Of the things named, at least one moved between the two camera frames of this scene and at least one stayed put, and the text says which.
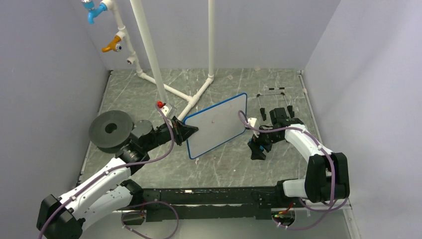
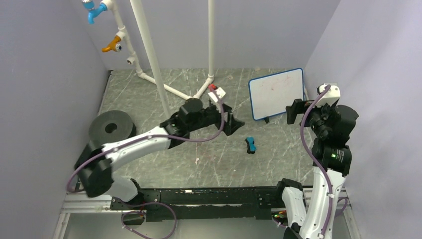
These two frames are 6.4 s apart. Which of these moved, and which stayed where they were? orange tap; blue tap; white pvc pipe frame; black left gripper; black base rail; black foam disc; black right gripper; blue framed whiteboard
Moved: black right gripper; blue framed whiteboard; black left gripper
Stayed: orange tap; black foam disc; blue tap; white pvc pipe frame; black base rail
